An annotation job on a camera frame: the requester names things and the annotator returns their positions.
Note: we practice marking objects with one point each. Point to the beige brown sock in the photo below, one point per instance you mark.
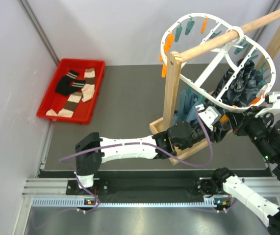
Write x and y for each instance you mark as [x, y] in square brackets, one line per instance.
[68, 110]
[89, 87]

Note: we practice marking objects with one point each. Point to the wooden rack stand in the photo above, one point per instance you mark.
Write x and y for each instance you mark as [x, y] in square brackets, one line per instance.
[273, 48]

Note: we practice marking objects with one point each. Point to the red plastic tray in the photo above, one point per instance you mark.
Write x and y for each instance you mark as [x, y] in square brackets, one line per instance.
[55, 101]

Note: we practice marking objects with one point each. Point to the black striped sock lower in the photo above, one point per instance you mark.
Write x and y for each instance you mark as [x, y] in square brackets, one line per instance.
[69, 87]

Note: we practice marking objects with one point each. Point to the white clip hanger frame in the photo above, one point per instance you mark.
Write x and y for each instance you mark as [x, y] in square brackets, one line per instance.
[221, 45]

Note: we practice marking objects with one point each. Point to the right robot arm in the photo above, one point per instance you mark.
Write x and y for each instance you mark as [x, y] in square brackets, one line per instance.
[224, 180]

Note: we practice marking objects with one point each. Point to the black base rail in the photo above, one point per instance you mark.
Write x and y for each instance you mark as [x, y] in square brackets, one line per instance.
[148, 186]

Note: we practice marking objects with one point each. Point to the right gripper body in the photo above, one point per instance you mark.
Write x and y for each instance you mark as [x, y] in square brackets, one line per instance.
[254, 126]

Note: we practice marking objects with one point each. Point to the teal cloth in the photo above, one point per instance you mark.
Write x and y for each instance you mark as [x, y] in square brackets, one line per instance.
[186, 111]

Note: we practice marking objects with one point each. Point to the orange clothespin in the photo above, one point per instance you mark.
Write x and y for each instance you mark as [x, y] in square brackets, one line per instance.
[253, 101]
[224, 119]

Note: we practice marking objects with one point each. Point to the black striped sock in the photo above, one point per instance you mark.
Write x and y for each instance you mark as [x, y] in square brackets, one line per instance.
[69, 87]
[70, 76]

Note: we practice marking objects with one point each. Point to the dark patterned cloth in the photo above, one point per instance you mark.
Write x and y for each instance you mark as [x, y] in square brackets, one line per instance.
[244, 88]

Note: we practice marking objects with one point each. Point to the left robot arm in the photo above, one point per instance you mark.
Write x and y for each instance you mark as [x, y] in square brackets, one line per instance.
[94, 150]

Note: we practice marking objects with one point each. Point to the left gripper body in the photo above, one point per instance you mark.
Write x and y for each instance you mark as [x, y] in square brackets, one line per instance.
[217, 134]

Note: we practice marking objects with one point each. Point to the black striped sock upper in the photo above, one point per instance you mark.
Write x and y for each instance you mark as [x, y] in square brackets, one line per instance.
[70, 76]

